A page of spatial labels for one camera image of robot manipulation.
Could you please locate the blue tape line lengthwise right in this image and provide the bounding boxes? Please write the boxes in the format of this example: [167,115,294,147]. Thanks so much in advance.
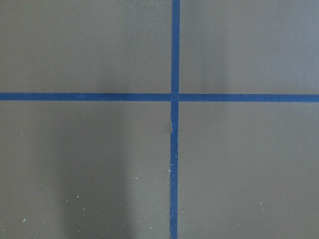
[169,0,180,239]

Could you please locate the blue tape line crosswise right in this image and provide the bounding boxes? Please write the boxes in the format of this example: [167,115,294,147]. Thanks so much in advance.
[0,93,319,103]

